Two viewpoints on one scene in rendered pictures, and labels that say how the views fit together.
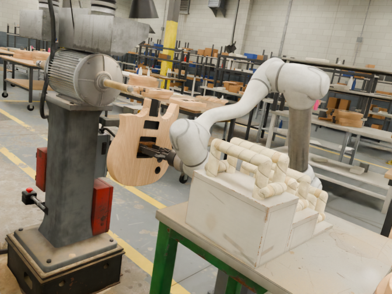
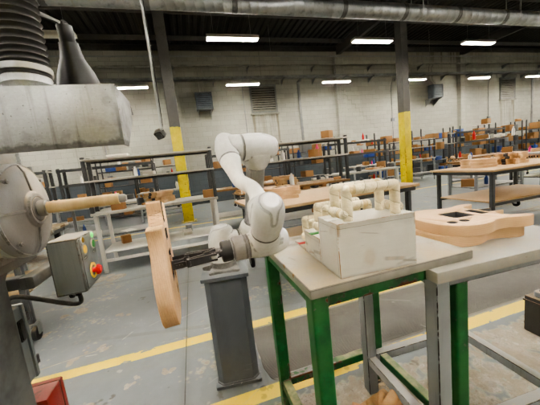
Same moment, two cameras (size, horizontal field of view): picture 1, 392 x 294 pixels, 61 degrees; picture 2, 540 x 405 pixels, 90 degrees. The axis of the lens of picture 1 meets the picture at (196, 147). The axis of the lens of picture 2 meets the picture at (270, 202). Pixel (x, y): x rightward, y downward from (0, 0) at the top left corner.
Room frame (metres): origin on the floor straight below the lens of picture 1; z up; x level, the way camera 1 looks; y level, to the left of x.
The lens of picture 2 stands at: (0.65, 0.75, 1.30)
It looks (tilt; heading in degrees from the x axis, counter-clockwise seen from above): 8 degrees down; 304
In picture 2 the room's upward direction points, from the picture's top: 6 degrees counter-clockwise
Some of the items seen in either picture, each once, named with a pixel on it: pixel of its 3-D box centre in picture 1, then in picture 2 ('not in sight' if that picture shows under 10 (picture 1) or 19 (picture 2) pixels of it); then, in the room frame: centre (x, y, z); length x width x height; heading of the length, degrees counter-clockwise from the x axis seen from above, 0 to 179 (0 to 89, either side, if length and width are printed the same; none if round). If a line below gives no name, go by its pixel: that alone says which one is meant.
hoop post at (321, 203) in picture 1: (319, 207); not in sight; (1.08, -0.46, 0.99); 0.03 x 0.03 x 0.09
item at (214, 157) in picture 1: (213, 159); (346, 206); (0.91, -0.06, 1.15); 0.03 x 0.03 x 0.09
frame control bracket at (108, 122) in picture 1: (118, 122); (42, 272); (1.82, 0.45, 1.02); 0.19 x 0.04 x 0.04; 139
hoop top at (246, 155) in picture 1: (239, 152); (370, 186); (0.85, -0.12, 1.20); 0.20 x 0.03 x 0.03; 46
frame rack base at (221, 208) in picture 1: (238, 210); (365, 239); (0.89, -0.15, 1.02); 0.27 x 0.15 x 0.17; 47
